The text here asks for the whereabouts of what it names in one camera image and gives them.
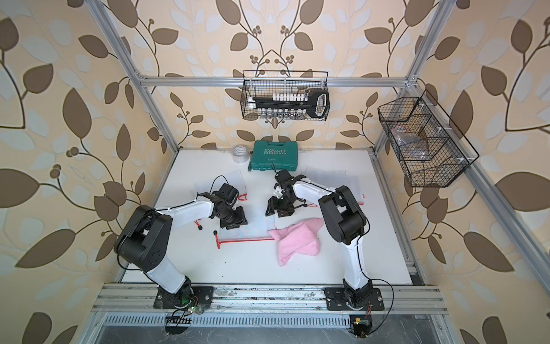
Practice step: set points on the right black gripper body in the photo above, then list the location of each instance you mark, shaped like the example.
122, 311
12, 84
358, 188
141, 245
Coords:
285, 206

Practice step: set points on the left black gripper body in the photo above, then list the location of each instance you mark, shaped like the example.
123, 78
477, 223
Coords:
232, 217

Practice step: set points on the clear mesh document bag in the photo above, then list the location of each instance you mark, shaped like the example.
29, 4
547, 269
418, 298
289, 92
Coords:
335, 179
257, 230

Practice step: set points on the pink microfiber cloth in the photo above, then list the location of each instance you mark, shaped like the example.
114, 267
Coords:
297, 239

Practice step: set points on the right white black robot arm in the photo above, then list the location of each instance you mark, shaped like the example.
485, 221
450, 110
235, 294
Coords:
344, 219

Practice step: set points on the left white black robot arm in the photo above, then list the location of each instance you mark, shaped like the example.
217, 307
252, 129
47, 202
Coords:
146, 237

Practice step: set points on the stack of mesh document bags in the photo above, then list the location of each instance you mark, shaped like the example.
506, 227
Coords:
205, 189

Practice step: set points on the clear plastic bag in basket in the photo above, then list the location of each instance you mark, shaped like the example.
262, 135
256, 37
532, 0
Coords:
412, 147

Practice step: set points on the green plastic tool case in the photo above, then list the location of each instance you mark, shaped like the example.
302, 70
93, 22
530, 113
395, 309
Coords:
274, 155

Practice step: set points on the clear tape roll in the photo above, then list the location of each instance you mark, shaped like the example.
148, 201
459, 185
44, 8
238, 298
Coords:
240, 154

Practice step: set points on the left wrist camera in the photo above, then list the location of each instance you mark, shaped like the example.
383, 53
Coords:
228, 194

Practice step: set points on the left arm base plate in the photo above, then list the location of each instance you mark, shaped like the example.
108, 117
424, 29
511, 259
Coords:
188, 297

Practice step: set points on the black socket holder rail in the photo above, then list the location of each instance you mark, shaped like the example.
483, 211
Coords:
312, 104

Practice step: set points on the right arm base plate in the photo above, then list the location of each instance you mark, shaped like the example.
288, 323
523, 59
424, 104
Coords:
346, 299

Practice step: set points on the black wire basket centre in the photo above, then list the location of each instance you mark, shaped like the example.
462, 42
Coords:
261, 83

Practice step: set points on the black wire basket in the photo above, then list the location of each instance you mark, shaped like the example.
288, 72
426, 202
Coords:
261, 83
431, 149

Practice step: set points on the black wire basket right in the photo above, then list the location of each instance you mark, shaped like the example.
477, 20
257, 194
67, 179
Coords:
431, 149

